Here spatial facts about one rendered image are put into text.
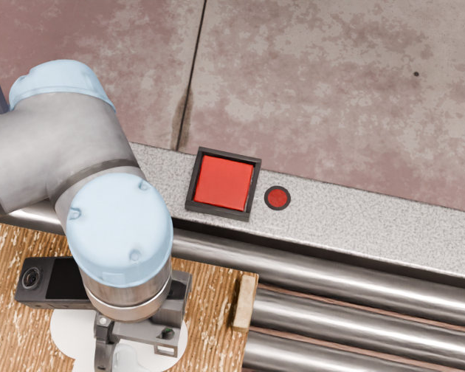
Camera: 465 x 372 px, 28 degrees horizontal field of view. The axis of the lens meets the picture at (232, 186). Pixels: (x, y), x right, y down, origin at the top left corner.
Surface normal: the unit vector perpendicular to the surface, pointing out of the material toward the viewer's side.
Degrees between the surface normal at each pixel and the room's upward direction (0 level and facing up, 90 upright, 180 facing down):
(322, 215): 0
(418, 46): 0
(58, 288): 32
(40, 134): 12
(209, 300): 0
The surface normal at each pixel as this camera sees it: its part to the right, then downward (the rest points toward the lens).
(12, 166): 0.22, 0.11
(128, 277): 0.22, 0.89
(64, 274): -0.49, -0.41
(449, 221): 0.04, -0.39
